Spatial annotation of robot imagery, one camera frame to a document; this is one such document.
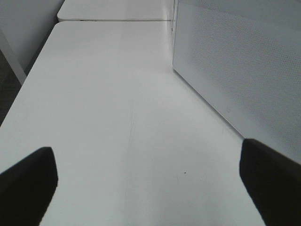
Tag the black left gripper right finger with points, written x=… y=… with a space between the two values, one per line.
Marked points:
x=273 y=182

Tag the white microwave door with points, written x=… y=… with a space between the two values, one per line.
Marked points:
x=244 y=58

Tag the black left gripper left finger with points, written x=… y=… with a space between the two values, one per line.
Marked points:
x=27 y=188

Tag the white rear table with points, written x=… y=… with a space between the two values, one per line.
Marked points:
x=116 y=10

